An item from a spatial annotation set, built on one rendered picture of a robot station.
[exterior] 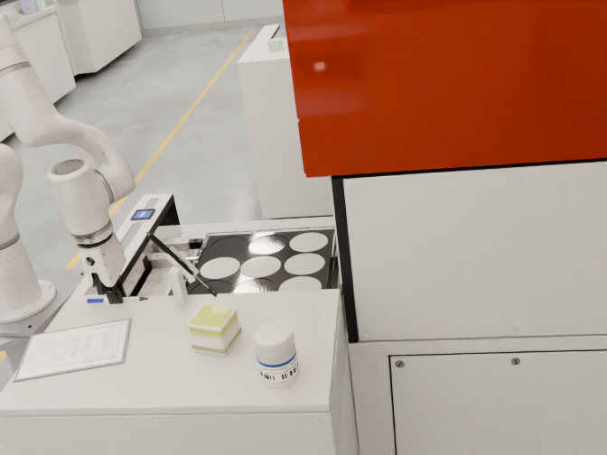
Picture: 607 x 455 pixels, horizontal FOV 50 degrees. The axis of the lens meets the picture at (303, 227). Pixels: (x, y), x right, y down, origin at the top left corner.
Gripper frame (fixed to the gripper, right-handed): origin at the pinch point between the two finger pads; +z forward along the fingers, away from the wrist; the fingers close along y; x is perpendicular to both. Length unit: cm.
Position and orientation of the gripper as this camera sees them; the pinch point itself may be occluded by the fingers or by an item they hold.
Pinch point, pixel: (116, 293)
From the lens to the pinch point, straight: 148.3
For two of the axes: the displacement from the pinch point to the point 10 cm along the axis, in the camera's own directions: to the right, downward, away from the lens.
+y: 0.8, -5.7, 8.2
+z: 1.3, 8.2, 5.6
